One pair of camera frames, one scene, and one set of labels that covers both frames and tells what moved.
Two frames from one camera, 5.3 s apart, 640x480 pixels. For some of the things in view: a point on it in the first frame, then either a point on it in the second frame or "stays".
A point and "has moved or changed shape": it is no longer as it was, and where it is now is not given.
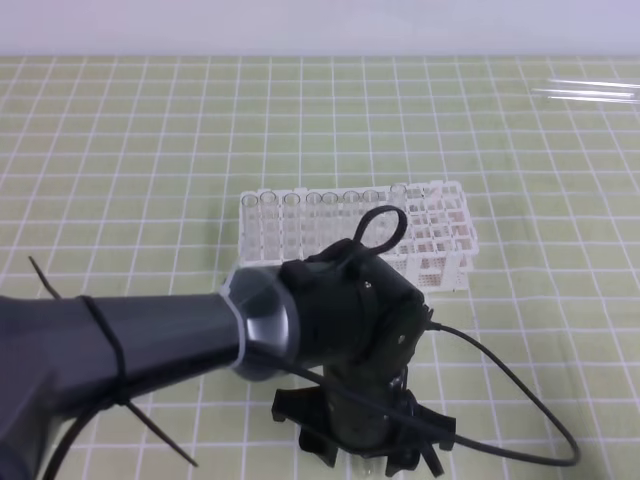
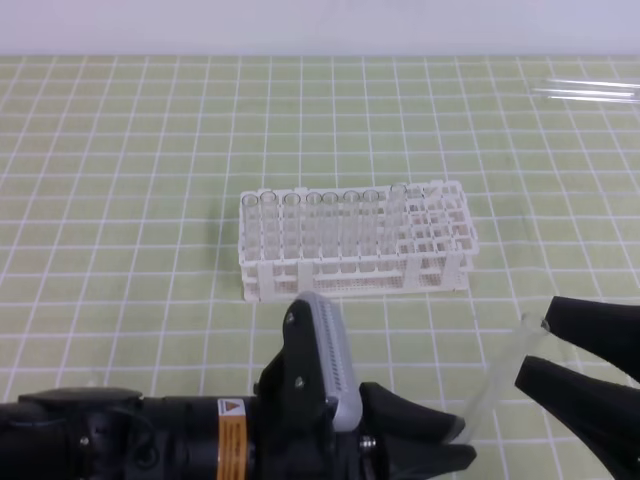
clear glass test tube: (372, 468) has moved or changed shape
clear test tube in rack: (351, 214) stays
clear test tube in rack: (329, 220) stays
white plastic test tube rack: (437, 246) stays
